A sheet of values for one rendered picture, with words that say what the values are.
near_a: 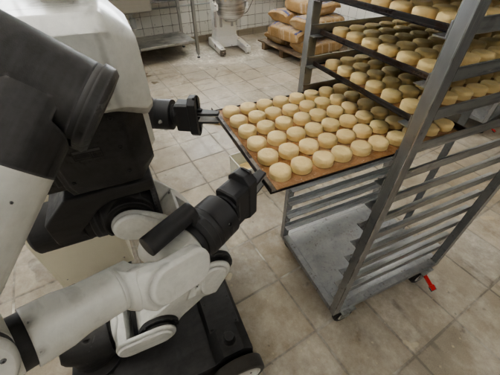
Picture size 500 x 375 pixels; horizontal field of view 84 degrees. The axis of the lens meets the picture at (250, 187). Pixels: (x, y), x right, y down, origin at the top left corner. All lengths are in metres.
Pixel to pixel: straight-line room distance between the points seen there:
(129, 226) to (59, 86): 0.43
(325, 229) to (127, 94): 1.33
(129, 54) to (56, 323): 0.36
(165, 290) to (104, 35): 0.35
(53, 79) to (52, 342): 0.28
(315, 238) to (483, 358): 0.86
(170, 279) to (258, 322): 1.06
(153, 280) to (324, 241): 1.23
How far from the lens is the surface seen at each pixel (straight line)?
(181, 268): 0.44
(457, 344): 1.70
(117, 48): 0.46
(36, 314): 0.42
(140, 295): 0.43
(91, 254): 1.53
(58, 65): 0.34
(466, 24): 0.65
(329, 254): 1.52
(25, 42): 0.34
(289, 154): 0.67
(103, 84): 0.33
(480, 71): 0.82
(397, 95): 0.81
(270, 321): 1.47
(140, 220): 0.69
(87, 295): 0.42
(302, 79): 1.03
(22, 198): 0.34
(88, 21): 0.46
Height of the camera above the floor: 1.36
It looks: 42 degrees down
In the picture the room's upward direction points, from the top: straight up
